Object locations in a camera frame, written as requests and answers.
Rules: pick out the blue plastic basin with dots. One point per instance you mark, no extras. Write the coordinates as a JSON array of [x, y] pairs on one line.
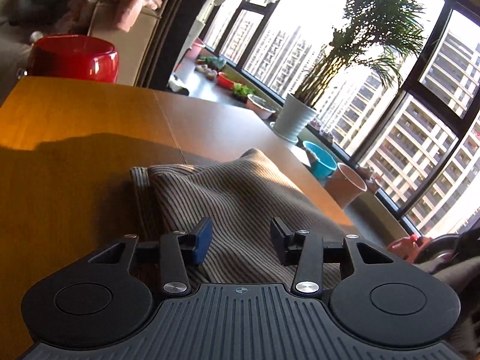
[[322, 164]]

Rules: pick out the green leafy plants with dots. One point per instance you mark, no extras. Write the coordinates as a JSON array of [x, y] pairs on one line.
[[241, 92]]

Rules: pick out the pink plastic basin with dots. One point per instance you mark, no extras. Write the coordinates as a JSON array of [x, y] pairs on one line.
[[196, 48]]

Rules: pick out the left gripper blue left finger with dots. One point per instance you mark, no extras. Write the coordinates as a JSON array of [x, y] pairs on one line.
[[202, 233]]

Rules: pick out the white floor cleaner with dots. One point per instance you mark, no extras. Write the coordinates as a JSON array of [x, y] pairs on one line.
[[174, 84]]

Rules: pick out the pink slippers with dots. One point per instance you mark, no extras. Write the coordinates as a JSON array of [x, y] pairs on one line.
[[209, 73]]

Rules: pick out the grey neck pillow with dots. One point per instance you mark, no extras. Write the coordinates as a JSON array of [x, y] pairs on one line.
[[33, 12]]

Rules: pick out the dark brown curtain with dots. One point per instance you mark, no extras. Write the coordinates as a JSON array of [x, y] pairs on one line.
[[176, 19]]

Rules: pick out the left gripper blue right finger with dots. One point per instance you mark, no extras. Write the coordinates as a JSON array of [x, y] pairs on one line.
[[283, 241]]

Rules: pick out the pink clothes pile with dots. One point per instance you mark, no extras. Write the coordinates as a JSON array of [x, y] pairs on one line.
[[80, 12]]

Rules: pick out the beige sofa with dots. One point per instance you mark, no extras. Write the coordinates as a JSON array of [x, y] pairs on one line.
[[17, 41]]

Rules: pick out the pink bucket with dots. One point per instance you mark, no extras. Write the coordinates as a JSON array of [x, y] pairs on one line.
[[345, 185]]

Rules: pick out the striped knit sweater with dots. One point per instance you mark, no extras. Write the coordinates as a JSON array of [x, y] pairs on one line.
[[240, 197]]

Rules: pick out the light pink basin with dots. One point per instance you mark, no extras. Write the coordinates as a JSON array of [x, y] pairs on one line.
[[260, 106]]

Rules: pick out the red plastic basin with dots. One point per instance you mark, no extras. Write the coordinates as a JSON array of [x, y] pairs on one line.
[[224, 81]]

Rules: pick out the white plant pot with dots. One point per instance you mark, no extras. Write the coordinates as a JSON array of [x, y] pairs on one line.
[[292, 119]]

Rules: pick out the tall palm plant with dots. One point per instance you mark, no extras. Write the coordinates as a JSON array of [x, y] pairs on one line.
[[376, 34]]

